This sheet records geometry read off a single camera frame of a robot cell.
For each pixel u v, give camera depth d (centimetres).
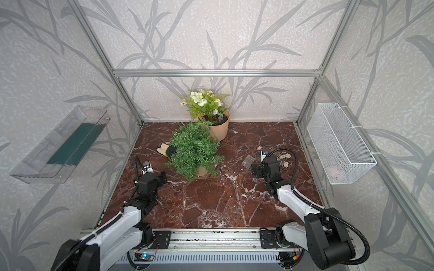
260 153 100
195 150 73
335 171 72
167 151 102
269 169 67
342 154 61
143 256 71
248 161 99
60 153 64
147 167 73
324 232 41
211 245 73
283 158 100
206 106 91
